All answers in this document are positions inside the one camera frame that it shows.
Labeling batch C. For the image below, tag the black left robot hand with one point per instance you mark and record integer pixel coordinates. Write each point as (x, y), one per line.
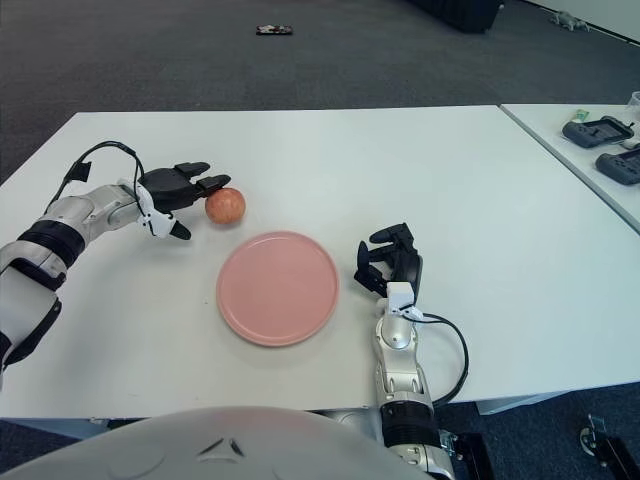
(170, 187)

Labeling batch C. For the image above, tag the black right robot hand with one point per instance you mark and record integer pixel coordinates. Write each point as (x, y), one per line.
(407, 265)

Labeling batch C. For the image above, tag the red yellow apple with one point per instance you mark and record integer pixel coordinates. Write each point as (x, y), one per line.
(226, 206)

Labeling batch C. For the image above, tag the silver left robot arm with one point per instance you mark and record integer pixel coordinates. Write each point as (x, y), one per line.
(75, 215)

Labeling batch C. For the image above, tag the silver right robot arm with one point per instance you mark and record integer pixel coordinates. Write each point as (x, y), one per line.
(397, 340)

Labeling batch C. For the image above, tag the pink round plate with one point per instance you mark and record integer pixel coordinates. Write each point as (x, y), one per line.
(277, 290)

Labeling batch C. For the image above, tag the dark flat object on floor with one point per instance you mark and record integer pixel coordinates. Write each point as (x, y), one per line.
(274, 30)

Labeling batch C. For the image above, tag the green packet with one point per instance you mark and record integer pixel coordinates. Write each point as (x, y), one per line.
(581, 116)

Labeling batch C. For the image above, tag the black cabinet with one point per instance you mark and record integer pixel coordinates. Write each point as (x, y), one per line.
(455, 15)

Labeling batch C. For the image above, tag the grey robot torso shell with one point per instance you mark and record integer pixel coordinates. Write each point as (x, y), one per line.
(200, 445)

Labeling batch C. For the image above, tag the black stand with caster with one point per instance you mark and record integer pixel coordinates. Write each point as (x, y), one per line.
(607, 442)

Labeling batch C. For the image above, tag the clear plastic cup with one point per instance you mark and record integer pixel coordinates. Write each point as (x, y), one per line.
(635, 102)

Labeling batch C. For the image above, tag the grey toy figure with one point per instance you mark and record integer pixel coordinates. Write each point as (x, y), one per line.
(569, 21)

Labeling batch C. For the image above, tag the black metal bracket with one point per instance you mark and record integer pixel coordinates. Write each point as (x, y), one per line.
(472, 455)

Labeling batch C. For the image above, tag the grey game controller with frame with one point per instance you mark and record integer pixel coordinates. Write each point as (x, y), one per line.
(576, 132)

